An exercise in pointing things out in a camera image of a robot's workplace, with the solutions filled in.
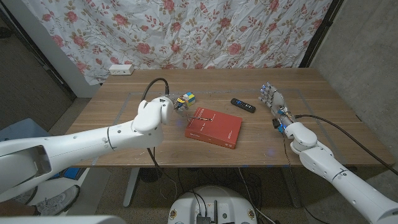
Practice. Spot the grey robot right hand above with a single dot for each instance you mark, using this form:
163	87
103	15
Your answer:
276	101

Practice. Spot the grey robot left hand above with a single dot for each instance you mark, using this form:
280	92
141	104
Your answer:
181	107

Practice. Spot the black mechanical pencil yellow label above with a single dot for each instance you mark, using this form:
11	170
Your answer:
201	118

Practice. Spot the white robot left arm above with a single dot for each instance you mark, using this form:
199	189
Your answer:
87	146

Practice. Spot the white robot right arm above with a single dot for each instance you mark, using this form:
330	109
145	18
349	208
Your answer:
335	174

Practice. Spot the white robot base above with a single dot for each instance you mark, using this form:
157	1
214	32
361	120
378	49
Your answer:
211	202

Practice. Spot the small colourful Rubik's cube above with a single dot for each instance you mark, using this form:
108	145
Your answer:
189	98

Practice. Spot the black TV remote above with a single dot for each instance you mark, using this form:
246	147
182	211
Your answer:
243	105

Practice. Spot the red hardcover book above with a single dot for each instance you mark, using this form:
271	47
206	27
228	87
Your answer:
217	129

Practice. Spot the white power strip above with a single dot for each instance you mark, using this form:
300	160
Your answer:
121	69

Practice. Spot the black round floor fan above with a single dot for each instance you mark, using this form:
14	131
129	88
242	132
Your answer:
149	175

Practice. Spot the floral rose backdrop cloth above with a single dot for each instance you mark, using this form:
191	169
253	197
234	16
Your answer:
186	31

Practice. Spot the black backdrop stand pole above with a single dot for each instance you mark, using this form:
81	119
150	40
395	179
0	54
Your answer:
320	31

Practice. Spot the grey metal table leg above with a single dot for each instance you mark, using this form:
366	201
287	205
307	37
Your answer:
291	189
130	189

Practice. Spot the white low platform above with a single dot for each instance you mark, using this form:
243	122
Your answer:
93	186

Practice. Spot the blue foot pedal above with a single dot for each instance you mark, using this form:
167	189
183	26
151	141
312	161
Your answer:
73	173

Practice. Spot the person's face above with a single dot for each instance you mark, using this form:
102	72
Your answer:
56	202

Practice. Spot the blue plastic bin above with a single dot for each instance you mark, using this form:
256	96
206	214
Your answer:
21	129

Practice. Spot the white robot torso edge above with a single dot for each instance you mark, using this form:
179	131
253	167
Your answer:
62	220

